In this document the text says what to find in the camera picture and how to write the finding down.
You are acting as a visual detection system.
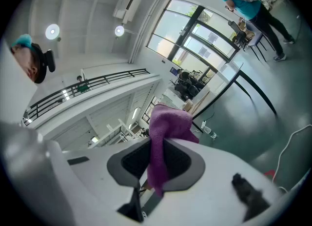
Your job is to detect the blue chair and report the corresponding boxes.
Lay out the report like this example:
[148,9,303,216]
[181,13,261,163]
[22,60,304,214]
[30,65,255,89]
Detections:
[245,21,273,62]

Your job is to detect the black office chair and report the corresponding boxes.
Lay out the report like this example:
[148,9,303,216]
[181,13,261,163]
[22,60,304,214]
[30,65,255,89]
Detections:
[228,20,247,47]

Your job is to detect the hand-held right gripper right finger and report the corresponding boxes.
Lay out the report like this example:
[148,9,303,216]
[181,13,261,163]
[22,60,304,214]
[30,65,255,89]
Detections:
[148,138,288,226]

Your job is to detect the white shelving unit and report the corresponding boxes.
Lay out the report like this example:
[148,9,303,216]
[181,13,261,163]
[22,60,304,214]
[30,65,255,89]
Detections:
[87,118,150,149]

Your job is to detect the clear water bottle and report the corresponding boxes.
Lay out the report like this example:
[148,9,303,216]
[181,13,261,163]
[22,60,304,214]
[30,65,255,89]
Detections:
[203,125,217,140]

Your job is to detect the black framed window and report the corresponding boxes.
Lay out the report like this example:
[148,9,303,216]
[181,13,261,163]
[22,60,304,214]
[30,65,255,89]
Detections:
[145,0,242,81]

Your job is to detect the white floor cable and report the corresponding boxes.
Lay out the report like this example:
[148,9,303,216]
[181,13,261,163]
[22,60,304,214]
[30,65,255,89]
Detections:
[272,124,312,193]

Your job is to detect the black table legs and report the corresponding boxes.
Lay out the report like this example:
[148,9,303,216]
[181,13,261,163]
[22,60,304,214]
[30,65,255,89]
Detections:
[192,70,278,123]

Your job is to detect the black railing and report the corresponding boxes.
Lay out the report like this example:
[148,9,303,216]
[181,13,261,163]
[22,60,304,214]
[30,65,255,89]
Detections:
[22,68,151,126]

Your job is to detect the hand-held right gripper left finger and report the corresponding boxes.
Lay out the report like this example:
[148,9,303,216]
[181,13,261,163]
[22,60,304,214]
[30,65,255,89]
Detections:
[50,136,152,226]

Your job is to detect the black head-mounted camera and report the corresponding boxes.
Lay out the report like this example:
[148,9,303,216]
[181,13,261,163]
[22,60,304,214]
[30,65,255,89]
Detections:
[31,43,56,84]

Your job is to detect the person's head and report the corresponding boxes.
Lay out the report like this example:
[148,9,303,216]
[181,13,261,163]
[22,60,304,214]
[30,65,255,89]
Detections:
[11,44,41,83]

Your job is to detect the white ceiling air conditioner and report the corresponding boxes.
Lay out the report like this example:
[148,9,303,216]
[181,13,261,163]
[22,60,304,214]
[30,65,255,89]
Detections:
[112,0,141,24]

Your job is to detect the purple cloth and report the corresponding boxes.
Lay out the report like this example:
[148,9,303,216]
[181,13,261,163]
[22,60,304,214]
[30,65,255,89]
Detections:
[146,102,200,198]

